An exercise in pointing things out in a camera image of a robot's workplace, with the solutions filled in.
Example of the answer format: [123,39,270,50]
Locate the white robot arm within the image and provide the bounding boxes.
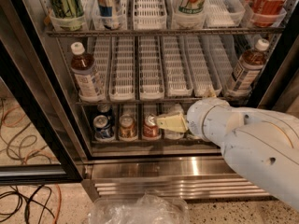
[155,97,299,210]

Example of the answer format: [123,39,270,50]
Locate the red can bottom shelf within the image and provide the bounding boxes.
[143,114,161,140]

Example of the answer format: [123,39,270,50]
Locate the gold brown can left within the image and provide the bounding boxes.
[120,114,135,138]

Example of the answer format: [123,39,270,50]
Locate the fridge bottom steel grille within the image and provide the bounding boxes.
[81,175,269,201]

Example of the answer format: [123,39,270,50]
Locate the fridge right glass door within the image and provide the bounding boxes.
[247,11,299,109]

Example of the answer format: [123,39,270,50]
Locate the fridge glass door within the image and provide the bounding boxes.
[247,11,299,109]
[0,0,85,185]

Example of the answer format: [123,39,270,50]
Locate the dark can behind pepsi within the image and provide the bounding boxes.
[97,104,113,117]

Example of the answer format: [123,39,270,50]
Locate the blue pepsi can front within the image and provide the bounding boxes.
[93,115,114,140]

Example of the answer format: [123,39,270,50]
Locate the red coca-cola can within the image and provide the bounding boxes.
[244,0,286,27]

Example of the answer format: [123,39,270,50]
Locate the fridge left glass door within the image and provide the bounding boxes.
[0,0,85,185]

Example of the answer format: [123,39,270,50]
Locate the green can top shelf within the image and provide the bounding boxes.
[50,0,84,19]

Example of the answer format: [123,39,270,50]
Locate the clear water bottle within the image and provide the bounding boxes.
[164,104,184,140]

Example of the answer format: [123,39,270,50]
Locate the right tea bottle white cap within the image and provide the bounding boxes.
[225,38,271,95]

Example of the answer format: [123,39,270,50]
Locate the tea bottle white cap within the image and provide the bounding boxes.
[225,38,271,95]
[71,42,104,102]

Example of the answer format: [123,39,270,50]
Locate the empty white tray top right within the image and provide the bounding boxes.
[206,0,245,28]

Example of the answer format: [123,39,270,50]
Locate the clear plastic bin with bag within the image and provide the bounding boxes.
[88,194,190,224]

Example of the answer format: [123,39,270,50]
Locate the left tea bottle white cap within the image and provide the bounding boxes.
[71,42,104,102]

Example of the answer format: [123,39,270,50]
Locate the orange cable on floor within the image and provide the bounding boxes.
[0,105,63,224]

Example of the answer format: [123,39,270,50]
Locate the black cables on floor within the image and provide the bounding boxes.
[0,184,56,224]

